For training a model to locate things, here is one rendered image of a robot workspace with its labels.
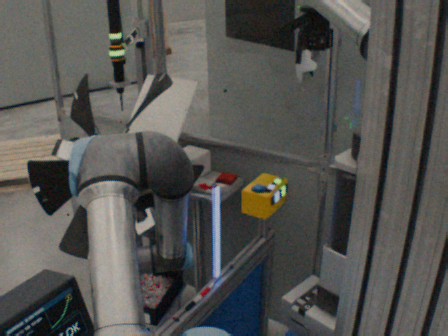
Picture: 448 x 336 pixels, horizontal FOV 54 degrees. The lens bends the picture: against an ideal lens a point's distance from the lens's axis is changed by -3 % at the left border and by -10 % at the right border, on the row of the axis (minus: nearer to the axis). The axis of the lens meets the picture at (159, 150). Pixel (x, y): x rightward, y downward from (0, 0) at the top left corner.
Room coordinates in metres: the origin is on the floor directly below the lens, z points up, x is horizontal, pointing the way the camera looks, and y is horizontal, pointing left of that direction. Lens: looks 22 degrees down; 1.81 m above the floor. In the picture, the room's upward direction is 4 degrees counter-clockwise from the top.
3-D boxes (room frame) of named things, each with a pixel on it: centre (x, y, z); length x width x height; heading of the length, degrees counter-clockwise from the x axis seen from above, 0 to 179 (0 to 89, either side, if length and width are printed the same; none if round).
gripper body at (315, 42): (1.26, -0.46, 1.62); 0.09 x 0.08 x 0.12; 49
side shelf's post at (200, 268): (1.91, -0.16, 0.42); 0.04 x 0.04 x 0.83; 49
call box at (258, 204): (1.41, -0.36, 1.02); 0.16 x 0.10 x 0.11; 139
